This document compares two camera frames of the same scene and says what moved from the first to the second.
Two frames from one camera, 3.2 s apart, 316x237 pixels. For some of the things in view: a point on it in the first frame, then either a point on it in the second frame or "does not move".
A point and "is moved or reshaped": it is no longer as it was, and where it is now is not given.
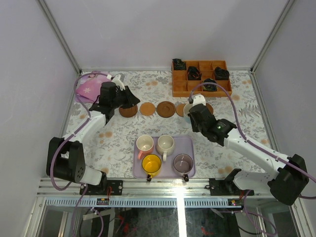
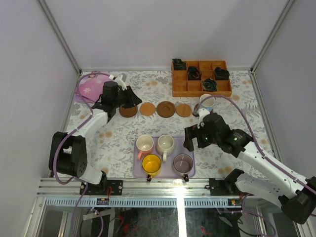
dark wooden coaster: (210, 108) is moved or reshaped
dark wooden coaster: (166, 109) does not move
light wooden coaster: (147, 108) does not move
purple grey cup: (183, 164) does not move
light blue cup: (187, 122) → (208, 103)
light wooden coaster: (179, 109) does not move
